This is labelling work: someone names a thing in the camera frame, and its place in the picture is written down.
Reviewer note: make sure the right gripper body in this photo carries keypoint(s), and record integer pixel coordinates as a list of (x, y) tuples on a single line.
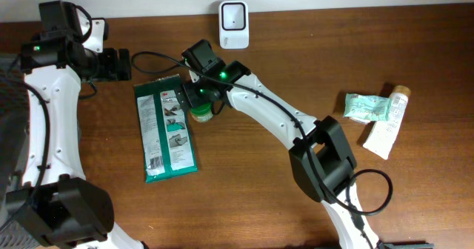
[(192, 90)]

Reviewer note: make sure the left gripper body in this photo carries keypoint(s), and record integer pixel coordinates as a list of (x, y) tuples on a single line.
[(107, 67)]

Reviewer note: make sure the green lid jar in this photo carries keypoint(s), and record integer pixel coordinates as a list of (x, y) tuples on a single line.
[(202, 113)]

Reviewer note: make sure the green white 3M packet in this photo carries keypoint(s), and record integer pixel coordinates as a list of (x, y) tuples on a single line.
[(165, 137)]

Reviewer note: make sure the teal wipes pouch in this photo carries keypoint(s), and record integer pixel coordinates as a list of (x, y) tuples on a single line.
[(367, 108)]

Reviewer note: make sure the white cream tube gold cap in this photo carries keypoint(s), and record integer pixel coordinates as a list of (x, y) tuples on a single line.
[(383, 135)]

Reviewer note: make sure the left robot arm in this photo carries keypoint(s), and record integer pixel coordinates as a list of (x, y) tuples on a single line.
[(54, 205)]

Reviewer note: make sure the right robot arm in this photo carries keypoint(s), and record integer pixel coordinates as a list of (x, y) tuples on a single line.
[(321, 159)]

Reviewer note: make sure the white barcode scanner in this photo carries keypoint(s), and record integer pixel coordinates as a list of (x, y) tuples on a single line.
[(234, 29)]

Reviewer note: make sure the grey plastic mesh basket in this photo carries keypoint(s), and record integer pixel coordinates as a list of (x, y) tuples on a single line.
[(14, 117)]

